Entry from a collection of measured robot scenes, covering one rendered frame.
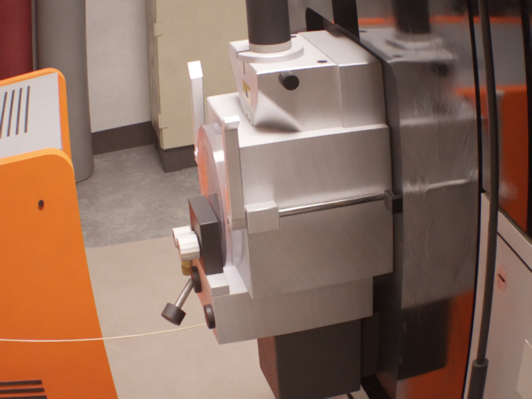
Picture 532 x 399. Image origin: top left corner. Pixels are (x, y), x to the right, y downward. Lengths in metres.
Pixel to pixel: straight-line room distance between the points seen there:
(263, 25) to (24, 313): 0.54
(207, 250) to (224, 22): 3.16
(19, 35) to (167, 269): 2.26
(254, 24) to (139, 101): 3.60
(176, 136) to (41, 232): 2.89
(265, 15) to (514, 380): 0.29
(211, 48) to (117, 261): 2.17
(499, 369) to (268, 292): 0.22
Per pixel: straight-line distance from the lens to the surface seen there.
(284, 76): 0.58
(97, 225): 3.59
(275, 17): 0.61
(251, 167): 0.60
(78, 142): 3.93
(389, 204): 0.61
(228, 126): 0.57
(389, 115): 0.61
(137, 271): 1.66
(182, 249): 0.64
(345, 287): 0.66
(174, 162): 3.94
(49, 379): 1.10
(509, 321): 0.45
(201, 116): 0.69
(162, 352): 1.43
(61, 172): 0.99
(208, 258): 0.64
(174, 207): 3.65
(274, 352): 0.68
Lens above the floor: 1.46
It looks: 24 degrees down
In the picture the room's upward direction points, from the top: 4 degrees counter-clockwise
